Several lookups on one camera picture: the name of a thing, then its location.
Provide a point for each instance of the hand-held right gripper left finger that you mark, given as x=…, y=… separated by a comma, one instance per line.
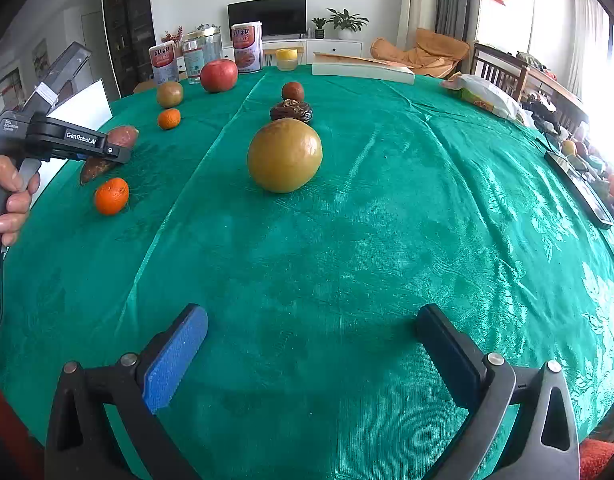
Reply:
x=177, y=360

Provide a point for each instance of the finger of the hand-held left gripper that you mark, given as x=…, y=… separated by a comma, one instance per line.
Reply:
x=118, y=152

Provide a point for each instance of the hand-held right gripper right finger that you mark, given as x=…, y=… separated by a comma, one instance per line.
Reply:
x=447, y=355

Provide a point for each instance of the orange tangerine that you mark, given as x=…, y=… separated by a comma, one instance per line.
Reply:
x=169, y=119
x=112, y=196

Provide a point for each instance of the dark brown wrinkled walnut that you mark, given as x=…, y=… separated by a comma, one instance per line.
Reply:
x=291, y=112

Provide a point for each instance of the person's left hand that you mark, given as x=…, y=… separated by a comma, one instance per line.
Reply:
x=14, y=210

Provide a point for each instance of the reddish brown sweet potato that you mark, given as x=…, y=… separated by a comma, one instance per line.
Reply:
x=93, y=171

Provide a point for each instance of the white foam board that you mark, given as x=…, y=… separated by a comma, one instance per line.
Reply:
x=84, y=102

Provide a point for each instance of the greenish brown pear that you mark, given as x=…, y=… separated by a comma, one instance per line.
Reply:
x=169, y=94
x=284, y=155

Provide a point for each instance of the red and white tin can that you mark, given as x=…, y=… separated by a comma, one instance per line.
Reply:
x=247, y=47
x=164, y=62

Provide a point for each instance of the clear jar with gold lid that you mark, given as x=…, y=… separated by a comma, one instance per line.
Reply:
x=194, y=57

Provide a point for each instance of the red apple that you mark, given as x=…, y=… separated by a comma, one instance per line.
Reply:
x=219, y=76

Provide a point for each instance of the dark glass display cabinet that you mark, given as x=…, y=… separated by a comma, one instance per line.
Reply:
x=129, y=25

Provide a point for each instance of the red flower arrangement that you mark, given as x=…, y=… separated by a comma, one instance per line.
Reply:
x=172, y=36

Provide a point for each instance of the green patterned tablecloth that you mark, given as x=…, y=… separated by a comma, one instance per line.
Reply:
x=362, y=250

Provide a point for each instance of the orange-red cushion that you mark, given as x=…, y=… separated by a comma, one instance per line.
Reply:
x=597, y=460

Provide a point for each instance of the red-brown jujube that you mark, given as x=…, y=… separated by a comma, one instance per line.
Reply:
x=292, y=91

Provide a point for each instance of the small jar with yellow lid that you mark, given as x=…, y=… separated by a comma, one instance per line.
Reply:
x=286, y=59

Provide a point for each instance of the black television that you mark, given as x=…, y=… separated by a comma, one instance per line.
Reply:
x=267, y=16

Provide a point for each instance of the small plant in dark pot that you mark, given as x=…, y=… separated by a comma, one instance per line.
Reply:
x=319, y=27

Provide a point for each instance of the white television console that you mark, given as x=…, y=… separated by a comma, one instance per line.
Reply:
x=337, y=48

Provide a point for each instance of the flat white box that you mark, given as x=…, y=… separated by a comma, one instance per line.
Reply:
x=362, y=72

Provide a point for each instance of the white plastic bag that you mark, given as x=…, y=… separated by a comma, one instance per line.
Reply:
x=487, y=95

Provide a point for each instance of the leafy plant in white pot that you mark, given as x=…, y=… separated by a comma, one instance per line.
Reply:
x=347, y=22

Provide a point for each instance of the wooden side table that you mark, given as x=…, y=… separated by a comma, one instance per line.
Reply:
x=557, y=92

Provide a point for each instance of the dark wooden chair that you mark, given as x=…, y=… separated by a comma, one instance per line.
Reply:
x=502, y=70

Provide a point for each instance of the orange beanbag cushion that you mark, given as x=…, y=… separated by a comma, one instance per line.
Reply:
x=427, y=52

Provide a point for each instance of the beige curtain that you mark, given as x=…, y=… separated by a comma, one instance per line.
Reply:
x=417, y=0

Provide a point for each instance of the white sheer curtain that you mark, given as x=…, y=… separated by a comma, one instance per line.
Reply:
x=589, y=35

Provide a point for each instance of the framed wall picture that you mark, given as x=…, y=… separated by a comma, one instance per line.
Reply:
x=40, y=57

